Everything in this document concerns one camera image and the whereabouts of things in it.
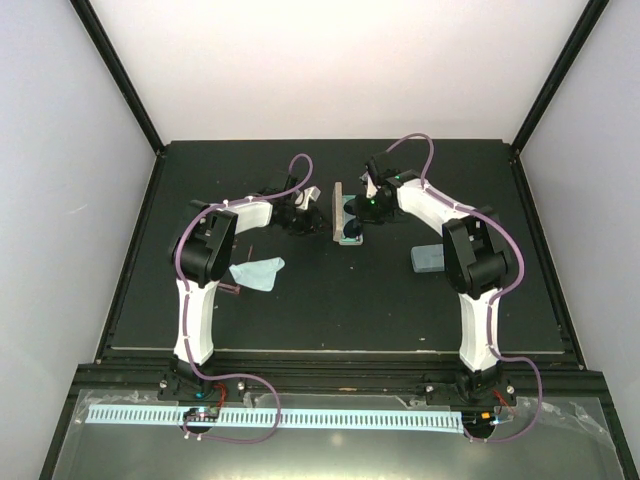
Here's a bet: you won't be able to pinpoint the black frame post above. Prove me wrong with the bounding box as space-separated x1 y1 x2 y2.
511 0 609 155
70 0 165 155

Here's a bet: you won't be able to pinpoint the black sunglasses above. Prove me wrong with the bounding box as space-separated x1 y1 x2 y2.
341 195 363 243

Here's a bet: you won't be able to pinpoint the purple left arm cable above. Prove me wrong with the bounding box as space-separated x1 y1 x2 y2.
171 153 315 445

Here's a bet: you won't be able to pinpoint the pink sunglasses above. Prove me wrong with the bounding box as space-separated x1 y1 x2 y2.
218 245 253 295

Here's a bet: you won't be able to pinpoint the white slotted cable duct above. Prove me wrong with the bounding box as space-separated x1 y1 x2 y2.
84 405 464 434

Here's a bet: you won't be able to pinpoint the beige glasses case green lining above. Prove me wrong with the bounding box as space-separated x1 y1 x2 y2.
332 182 364 246

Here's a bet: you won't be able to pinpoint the black front mounting rail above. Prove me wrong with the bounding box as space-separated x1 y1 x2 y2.
70 350 610 405

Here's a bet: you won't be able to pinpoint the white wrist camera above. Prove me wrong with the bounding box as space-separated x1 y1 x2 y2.
294 186 321 211
361 173 379 199

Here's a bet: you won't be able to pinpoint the blue-grey glasses case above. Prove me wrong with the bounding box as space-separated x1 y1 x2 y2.
410 244 444 274

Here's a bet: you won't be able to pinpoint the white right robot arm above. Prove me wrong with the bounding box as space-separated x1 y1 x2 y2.
350 152 514 404

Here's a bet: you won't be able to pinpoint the black left frame post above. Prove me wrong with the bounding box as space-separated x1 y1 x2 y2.
70 0 165 155

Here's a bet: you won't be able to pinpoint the black right frame post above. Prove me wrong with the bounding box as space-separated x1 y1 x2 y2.
511 0 609 155

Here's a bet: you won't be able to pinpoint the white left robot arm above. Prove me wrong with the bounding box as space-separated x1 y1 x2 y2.
170 170 325 399

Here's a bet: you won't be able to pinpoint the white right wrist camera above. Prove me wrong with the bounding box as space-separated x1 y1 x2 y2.
361 173 379 199

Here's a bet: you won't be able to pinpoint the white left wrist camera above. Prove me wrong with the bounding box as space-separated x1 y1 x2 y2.
294 186 321 211

